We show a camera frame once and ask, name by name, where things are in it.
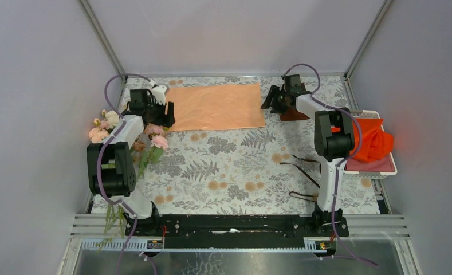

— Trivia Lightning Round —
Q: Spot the white plastic basket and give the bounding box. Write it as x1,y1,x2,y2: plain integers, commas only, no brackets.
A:
344,110,397,179

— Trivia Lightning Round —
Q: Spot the large pink fake rose stem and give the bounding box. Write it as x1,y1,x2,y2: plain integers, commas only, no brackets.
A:
88,127,109,143

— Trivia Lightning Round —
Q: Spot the pink fake rose spray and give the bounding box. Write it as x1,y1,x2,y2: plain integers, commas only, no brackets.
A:
138,124,169,178

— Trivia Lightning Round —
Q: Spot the peach wrapping paper sheet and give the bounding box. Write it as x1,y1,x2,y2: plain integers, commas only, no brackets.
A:
167,83,265,131

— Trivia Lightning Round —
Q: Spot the orange cloth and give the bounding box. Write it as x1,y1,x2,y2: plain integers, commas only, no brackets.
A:
351,118,394,163

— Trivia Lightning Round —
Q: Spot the brown towel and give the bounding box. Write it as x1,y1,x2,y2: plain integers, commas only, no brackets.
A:
279,108,309,121

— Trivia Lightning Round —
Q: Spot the pink cloth in basket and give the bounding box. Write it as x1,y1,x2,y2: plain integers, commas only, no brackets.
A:
345,155,395,172

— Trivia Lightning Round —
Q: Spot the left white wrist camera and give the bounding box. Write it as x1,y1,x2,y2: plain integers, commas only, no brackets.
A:
150,80,169,105

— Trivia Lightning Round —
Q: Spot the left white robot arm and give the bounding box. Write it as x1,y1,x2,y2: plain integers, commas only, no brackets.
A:
86,84,175,235

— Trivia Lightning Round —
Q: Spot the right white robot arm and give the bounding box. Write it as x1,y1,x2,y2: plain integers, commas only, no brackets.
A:
261,74,361,236

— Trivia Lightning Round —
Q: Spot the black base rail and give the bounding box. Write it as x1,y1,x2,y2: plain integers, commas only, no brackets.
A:
125,214,332,249

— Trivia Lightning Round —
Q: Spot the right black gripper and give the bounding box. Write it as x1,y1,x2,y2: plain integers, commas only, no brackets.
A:
260,85,289,116

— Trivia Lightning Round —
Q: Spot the floral patterned table mat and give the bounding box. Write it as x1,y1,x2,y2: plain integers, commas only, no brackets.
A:
133,76,380,215

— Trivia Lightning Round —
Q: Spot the pale pink fake flower stem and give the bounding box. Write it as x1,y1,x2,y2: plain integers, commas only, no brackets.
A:
92,109,120,130

